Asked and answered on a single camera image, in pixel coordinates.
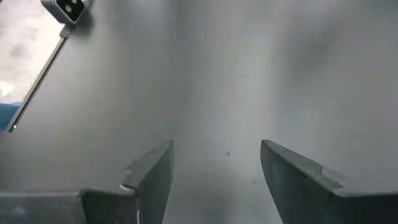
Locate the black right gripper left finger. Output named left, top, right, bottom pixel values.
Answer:
left=80, top=139, right=174, bottom=224

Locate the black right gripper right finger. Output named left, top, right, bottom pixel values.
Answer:
left=260, top=139, right=398, bottom=224

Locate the dark blue rounded object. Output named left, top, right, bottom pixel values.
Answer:
left=0, top=101, right=22, bottom=132

